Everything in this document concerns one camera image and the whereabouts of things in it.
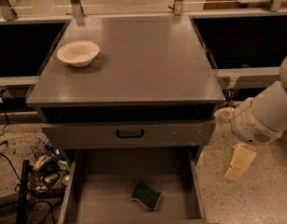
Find grey cabinet with counter top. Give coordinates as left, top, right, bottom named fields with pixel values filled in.
left=25, top=14, right=226, bottom=165

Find black drawer handle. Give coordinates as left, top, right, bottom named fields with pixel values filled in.
left=116, top=129, right=145, bottom=139

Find grey closed top drawer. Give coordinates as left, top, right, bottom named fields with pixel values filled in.
left=42, top=120, right=215, bottom=149

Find cream foam pad on wrist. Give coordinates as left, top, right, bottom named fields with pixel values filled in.
left=214, top=107, right=235, bottom=124

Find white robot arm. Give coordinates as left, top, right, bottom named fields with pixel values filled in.
left=224, top=56, right=287, bottom=180

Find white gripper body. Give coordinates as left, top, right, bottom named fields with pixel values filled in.
left=231, top=98, right=282, bottom=145

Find green and yellow sponge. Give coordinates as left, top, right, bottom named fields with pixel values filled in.
left=131, top=183, right=162, bottom=211

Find black floor cables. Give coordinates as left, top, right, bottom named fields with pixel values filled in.
left=0, top=89, right=62, bottom=224

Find black stand post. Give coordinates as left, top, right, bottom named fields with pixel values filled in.
left=16, top=160, right=30, bottom=224

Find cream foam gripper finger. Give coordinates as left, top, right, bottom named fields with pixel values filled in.
left=224, top=143, right=257, bottom=180

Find grey open middle drawer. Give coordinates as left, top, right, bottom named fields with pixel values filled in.
left=58, top=147, right=208, bottom=224

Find metal rail frame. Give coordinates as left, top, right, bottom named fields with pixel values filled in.
left=0, top=0, right=287, bottom=110

